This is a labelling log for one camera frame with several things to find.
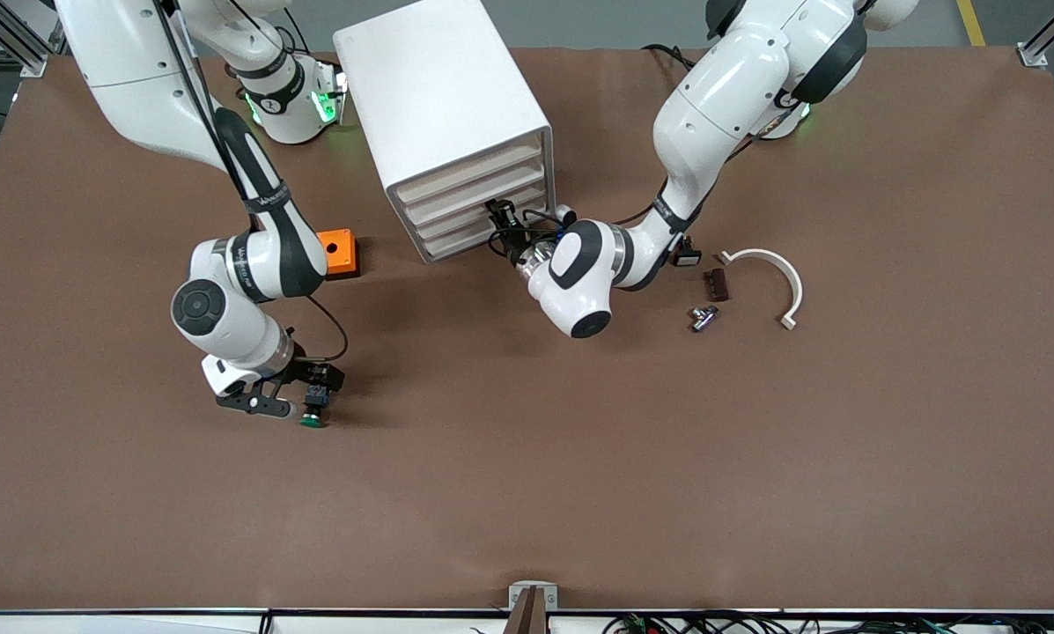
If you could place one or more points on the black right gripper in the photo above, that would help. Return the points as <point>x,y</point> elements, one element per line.
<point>304,371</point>

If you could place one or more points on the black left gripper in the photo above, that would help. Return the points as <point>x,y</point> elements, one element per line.
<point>515,246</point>

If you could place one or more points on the green push button switch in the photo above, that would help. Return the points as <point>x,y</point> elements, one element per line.
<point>313,419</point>

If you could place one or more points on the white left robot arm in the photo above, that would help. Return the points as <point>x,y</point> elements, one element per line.
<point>579,282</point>

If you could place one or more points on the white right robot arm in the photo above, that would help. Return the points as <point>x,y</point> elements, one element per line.
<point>254,264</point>

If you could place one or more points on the black white push button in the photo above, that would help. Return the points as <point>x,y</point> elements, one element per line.
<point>689,258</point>

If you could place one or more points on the brown table mat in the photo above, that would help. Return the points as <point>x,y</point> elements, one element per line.
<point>526,458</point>

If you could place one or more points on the silver metal fitting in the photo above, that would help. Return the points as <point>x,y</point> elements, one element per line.
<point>703,319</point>

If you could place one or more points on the brown terminal block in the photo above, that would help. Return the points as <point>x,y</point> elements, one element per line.
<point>718,285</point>

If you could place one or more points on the orange button enclosure box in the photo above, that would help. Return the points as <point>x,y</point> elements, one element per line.
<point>340,251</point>

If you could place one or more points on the grey metal bracket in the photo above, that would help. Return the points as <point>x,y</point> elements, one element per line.
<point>519,597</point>

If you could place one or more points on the white curved plastic bracket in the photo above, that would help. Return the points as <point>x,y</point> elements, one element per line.
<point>786,273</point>

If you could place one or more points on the white table edge rail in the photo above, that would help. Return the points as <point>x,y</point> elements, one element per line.
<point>95,623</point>

